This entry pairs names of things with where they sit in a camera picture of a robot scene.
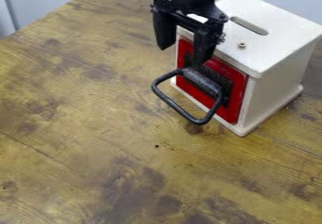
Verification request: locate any white wooden box cabinet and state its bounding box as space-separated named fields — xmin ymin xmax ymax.
xmin=171 ymin=0 xmax=322 ymax=137

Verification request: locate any red wooden drawer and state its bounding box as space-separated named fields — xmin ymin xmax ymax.
xmin=175 ymin=34 xmax=248 ymax=125

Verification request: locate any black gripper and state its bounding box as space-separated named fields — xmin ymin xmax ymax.
xmin=152 ymin=0 xmax=227 ymax=68

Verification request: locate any black metal drawer handle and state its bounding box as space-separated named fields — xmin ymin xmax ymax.
xmin=149 ymin=53 xmax=233 ymax=126

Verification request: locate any grey vertical pole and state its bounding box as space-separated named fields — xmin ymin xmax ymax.
xmin=4 ymin=0 xmax=20 ymax=31

